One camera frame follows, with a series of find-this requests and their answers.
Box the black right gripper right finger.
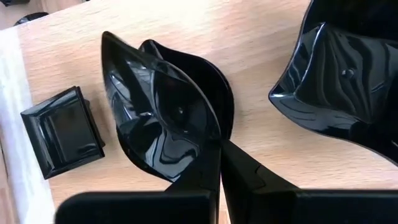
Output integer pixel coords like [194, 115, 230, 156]
[221, 139, 398, 224]

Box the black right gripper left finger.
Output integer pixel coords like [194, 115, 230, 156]
[55, 139, 221, 224]

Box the wavy pointed black plate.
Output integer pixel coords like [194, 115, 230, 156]
[268, 0, 398, 167]
[101, 30, 222, 184]

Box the rounded wavy black plate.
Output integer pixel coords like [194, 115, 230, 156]
[138, 39, 236, 141]
[13, 11, 50, 27]

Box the small square black plate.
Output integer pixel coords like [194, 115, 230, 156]
[20, 85, 106, 180]

